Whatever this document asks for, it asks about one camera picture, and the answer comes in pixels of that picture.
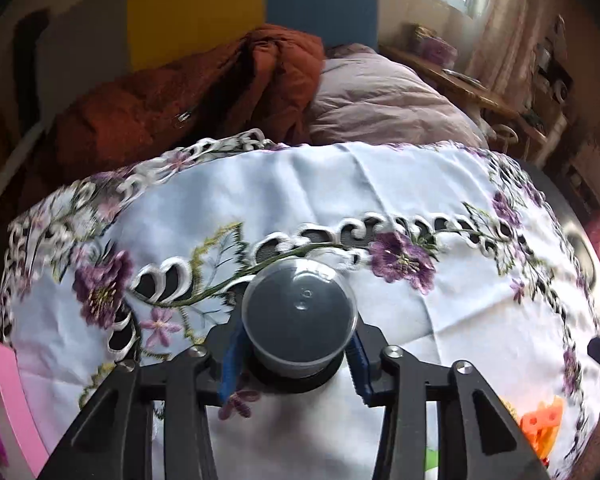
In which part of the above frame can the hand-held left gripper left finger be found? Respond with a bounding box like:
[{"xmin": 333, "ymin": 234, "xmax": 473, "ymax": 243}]
[{"xmin": 37, "ymin": 305, "xmax": 251, "ymax": 480}]

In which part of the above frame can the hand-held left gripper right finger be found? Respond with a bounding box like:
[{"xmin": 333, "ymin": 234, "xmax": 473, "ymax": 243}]
[{"xmin": 347, "ymin": 320, "xmax": 553, "ymax": 480}]

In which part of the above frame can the clear cylinder container black base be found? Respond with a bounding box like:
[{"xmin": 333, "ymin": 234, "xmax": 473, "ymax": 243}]
[{"xmin": 240, "ymin": 256, "xmax": 359, "ymax": 393}]

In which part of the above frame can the pink shallow box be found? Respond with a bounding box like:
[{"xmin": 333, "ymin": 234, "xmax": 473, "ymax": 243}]
[{"xmin": 0, "ymin": 338, "xmax": 51, "ymax": 480}]

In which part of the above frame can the orange plastic toy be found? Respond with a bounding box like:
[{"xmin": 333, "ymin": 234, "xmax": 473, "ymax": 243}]
[{"xmin": 519, "ymin": 396, "xmax": 565, "ymax": 461}]

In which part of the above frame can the embroidered floral white tablecloth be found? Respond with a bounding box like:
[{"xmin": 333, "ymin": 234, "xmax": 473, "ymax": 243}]
[{"xmin": 0, "ymin": 129, "xmax": 600, "ymax": 480}]

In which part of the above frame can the rust quilted blanket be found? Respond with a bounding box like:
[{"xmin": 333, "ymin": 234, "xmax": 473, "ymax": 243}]
[{"xmin": 17, "ymin": 24, "xmax": 326, "ymax": 201}]

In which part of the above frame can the cluttered shelf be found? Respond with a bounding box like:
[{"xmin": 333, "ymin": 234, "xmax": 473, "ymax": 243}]
[{"xmin": 525, "ymin": 15, "xmax": 581, "ymax": 126}]

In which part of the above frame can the wooden side table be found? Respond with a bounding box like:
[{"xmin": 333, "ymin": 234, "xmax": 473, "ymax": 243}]
[{"xmin": 380, "ymin": 42, "xmax": 548, "ymax": 146}]

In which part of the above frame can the purple tin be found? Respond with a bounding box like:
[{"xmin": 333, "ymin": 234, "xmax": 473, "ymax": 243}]
[{"xmin": 412, "ymin": 24, "xmax": 458, "ymax": 66}]

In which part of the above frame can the beige curtain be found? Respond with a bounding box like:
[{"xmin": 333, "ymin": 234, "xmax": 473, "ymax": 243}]
[{"xmin": 467, "ymin": 0, "xmax": 546, "ymax": 106}]

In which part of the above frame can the grey yellow blue headboard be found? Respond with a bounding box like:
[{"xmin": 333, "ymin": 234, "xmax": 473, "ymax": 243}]
[{"xmin": 35, "ymin": 0, "xmax": 379, "ymax": 126}]

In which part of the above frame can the white bed rail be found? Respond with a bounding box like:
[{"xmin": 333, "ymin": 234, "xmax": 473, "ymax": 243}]
[{"xmin": 0, "ymin": 120, "xmax": 48, "ymax": 231}]

